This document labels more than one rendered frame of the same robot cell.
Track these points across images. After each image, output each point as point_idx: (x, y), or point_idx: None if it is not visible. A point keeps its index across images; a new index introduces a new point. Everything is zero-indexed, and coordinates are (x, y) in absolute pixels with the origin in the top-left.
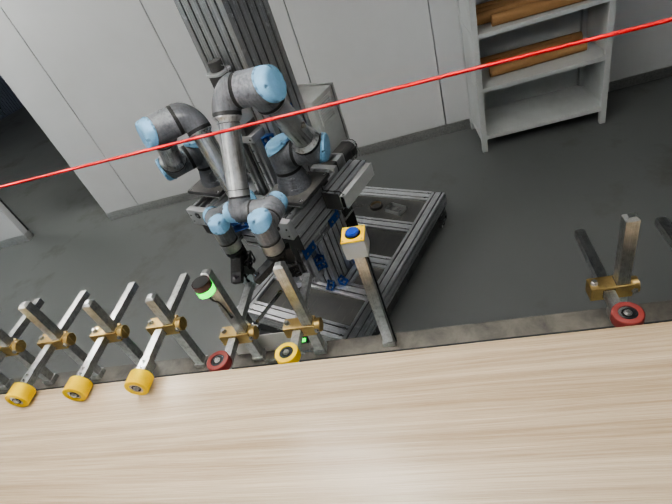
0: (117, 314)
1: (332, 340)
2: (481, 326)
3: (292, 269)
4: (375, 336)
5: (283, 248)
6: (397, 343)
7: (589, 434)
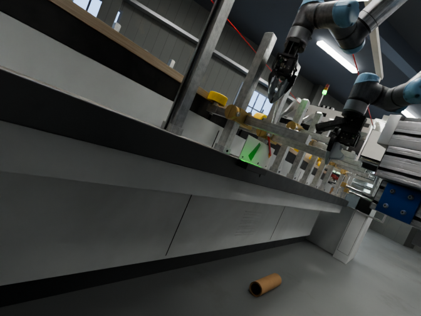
0: (323, 143)
1: (222, 152)
2: (49, 85)
3: (276, 59)
4: (190, 140)
5: (290, 35)
6: (161, 128)
7: None
